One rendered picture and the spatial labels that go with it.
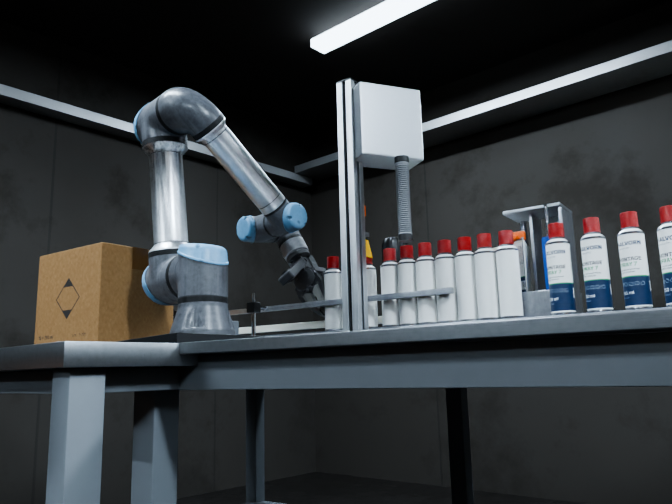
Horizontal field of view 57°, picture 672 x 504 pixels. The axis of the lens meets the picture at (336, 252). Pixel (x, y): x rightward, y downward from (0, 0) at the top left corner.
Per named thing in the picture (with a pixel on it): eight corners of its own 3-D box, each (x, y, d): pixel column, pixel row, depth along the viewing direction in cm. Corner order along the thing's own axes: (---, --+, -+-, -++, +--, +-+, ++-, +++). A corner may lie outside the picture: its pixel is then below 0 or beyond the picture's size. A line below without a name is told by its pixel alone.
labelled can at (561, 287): (579, 315, 136) (570, 224, 140) (573, 314, 132) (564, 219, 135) (555, 317, 139) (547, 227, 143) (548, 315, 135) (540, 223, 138)
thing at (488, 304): (504, 320, 145) (498, 234, 149) (496, 319, 141) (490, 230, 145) (483, 322, 148) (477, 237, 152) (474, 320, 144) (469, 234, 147)
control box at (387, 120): (424, 160, 155) (420, 89, 159) (361, 153, 149) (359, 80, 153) (406, 172, 165) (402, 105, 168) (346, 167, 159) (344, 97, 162)
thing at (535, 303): (584, 318, 148) (573, 213, 153) (569, 314, 137) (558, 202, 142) (525, 321, 155) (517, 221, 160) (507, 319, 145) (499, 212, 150)
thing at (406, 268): (424, 326, 157) (420, 246, 160) (414, 325, 152) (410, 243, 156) (406, 327, 159) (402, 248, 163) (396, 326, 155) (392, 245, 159)
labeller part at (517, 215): (572, 214, 152) (572, 210, 152) (559, 205, 143) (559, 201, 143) (517, 222, 160) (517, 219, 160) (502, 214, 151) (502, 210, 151)
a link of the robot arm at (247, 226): (256, 209, 171) (286, 211, 178) (232, 218, 179) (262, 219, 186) (259, 237, 170) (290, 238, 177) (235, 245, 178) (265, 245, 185)
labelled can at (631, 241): (655, 310, 128) (643, 213, 131) (651, 308, 123) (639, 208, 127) (628, 312, 130) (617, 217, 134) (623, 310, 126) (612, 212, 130)
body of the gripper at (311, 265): (334, 283, 179) (316, 250, 185) (316, 280, 172) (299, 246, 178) (316, 298, 182) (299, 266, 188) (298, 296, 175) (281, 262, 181)
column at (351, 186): (369, 346, 148) (360, 83, 160) (359, 346, 144) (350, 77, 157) (353, 347, 150) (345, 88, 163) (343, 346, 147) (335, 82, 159)
